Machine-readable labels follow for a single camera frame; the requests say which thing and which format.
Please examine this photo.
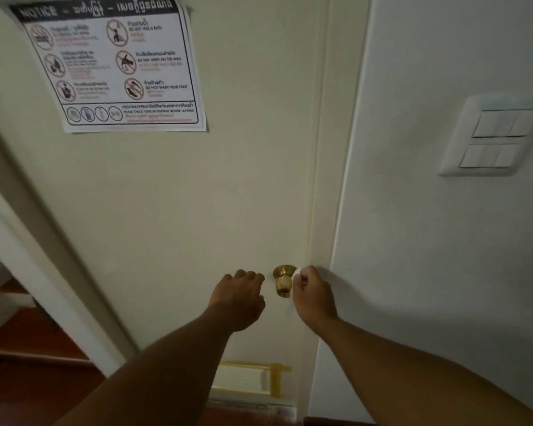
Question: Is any person's right hand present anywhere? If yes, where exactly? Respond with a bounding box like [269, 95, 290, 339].
[292, 264, 339, 334]

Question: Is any person's left hand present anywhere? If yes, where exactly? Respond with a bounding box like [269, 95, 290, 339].
[208, 270, 266, 333]

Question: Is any person's right forearm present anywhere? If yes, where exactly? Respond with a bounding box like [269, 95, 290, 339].
[316, 316, 533, 426]

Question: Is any person's left forearm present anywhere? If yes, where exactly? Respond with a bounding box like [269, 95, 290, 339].
[53, 306, 246, 426]

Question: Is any brass door knob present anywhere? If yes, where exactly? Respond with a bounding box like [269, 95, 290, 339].
[273, 264, 298, 298]

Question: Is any cream door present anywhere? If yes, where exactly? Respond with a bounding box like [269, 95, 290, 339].
[0, 0, 334, 426]

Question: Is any yellow-framed door vent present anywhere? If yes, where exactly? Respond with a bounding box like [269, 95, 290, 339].
[210, 361, 294, 401]

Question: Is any white notice poster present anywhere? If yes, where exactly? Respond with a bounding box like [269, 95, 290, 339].
[0, 0, 208, 134]

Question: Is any white wall switch panel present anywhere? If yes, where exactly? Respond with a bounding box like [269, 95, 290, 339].
[438, 94, 533, 177]

